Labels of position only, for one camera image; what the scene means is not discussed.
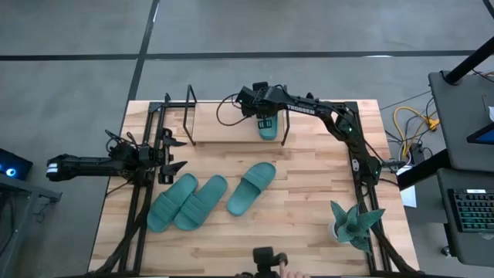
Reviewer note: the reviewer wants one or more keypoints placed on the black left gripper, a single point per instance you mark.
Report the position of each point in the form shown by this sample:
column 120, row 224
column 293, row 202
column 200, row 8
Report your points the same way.
column 148, row 164

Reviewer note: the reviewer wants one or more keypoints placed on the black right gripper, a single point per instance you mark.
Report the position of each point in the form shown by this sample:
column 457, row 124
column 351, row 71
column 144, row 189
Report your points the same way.
column 254, row 102

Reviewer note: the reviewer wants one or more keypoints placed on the green rubber slide sandal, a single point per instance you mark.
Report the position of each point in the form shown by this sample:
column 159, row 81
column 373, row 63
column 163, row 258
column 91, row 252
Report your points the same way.
column 268, row 134
column 168, row 204
column 200, row 204
column 247, row 193

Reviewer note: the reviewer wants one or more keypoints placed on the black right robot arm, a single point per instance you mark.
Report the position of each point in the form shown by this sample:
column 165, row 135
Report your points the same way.
column 308, row 109

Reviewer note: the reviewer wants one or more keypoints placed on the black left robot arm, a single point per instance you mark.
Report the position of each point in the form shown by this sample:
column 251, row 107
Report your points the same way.
column 85, row 166

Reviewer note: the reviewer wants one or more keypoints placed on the black metal wooden shelf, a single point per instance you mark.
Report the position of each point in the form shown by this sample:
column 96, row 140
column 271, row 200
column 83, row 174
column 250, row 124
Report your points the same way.
column 227, row 123

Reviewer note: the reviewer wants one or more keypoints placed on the green artificial potted plant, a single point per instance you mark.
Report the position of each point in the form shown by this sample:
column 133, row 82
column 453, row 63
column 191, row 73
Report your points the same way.
column 353, row 228

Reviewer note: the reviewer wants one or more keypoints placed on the person's hand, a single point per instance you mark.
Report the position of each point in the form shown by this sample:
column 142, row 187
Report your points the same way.
column 289, row 273

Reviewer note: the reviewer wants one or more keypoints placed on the black power strip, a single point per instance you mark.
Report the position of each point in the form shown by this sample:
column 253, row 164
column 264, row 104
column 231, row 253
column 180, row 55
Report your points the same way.
column 417, row 154

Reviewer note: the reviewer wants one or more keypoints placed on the black computer with blue light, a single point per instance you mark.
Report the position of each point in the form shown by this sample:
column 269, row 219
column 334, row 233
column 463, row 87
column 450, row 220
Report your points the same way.
column 13, row 166

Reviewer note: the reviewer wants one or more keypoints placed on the white paper sheet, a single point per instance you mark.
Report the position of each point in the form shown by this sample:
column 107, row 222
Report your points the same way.
column 409, row 195

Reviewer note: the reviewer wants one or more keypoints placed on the grey side stand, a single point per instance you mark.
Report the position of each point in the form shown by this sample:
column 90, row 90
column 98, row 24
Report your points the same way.
column 19, row 216

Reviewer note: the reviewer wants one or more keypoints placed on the black support beam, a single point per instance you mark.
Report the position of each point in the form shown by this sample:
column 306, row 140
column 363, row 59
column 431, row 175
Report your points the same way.
column 424, row 170

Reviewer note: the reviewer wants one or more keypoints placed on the grey desk with black pole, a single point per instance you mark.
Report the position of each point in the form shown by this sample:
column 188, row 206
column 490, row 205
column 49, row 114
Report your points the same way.
column 459, row 123

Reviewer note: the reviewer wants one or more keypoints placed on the black pole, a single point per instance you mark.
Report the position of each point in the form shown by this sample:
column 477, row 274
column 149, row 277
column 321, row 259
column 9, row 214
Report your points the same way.
column 471, row 60

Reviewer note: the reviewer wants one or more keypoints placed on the tablet with blue screen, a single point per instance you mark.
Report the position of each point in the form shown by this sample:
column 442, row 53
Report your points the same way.
column 484, row 136

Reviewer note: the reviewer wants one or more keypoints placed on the black keyboard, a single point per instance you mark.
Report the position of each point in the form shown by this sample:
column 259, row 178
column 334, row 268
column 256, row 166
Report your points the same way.
column 472, row 210

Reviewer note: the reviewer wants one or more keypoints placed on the grey desk with keyboard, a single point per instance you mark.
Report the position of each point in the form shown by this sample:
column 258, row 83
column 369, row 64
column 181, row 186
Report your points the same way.
column 455, row 247

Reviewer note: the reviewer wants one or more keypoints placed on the black table rig frame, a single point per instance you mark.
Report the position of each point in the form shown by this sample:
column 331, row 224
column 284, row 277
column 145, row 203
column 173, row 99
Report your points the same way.
column 150, row 127

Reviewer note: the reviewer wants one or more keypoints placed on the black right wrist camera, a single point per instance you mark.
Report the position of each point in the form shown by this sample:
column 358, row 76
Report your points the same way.
column 261, row 86

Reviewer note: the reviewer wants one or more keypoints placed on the black table-level camera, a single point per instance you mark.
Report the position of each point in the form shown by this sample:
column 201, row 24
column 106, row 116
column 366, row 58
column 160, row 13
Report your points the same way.
column 266, row 258

